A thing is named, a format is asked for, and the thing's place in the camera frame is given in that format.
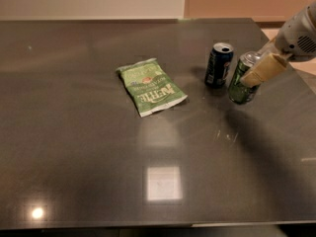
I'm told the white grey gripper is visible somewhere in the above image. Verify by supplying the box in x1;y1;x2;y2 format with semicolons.
241;1;316;88

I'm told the green soda can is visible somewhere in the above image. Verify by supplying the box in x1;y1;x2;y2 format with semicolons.
228;51;260;105

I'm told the blue pepsi can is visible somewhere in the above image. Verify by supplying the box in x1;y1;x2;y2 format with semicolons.
204;42;234;88

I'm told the green chip bag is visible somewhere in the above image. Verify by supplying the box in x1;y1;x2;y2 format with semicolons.
117;58;188;118

